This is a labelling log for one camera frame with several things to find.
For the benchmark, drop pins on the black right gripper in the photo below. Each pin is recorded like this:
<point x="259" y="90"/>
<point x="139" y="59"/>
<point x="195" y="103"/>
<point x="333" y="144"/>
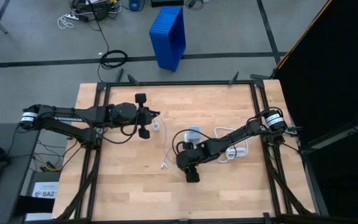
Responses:
<point x="192" y="175"/>

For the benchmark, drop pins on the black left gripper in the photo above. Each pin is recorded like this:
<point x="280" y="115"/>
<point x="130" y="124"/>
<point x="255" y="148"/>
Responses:
<point x="145" y="116"/>

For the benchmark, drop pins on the small white charger adapter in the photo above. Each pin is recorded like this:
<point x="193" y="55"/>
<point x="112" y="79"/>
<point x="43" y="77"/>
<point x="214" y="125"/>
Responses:
<point x="155" y="126"/>

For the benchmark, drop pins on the white power strip tower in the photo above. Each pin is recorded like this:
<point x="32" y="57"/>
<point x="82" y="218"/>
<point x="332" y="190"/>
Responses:
<point x="194" y="132"/>

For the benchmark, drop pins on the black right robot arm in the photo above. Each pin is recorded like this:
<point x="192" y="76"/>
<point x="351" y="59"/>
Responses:
<point x="228" y="140"/>

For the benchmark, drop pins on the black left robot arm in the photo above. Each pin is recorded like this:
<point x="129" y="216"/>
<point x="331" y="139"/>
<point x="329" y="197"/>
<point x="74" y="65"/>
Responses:
<point x="73" y="112"/>

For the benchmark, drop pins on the blue plastic crate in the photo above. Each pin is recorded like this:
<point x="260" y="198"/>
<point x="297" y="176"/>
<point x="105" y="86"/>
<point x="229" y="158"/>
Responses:
<point x="166" y="34"/>

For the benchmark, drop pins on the blue round object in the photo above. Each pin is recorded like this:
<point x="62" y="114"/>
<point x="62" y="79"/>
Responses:
<point x="134" y="4"/>

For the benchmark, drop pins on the black flat case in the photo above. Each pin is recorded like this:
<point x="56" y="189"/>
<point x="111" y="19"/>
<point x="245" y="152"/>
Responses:
<point x="166" y="3"/>

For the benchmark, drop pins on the black electronics pile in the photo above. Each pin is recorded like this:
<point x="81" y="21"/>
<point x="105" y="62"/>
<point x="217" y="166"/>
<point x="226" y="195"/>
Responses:
<point x="99" y="12"/>

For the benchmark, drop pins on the white flat power strip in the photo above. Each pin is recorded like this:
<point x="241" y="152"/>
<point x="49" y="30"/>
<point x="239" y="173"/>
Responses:
<point x="71" y="16"/>

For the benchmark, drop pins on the black box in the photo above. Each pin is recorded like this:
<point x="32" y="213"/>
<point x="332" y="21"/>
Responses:
<point x="33" y="205"/>

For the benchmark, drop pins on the black desk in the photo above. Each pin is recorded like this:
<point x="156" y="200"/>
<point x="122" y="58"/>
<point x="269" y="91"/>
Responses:
<point x="11" y="174"/>

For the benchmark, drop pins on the black curtain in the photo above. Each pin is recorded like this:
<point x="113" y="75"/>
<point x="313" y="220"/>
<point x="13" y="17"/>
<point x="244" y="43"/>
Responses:
<point x="337" y="77"/>

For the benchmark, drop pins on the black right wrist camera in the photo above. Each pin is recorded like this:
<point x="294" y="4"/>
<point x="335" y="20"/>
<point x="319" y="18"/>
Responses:
<point x="186" y="159"/>

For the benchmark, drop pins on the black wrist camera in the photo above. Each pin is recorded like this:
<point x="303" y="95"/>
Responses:
<point x="186" y="159"/>
<point x="125" y="110"/>

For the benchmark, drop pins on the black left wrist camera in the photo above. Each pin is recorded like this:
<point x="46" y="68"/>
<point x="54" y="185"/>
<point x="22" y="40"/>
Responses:
<point x="125" y="110"/>

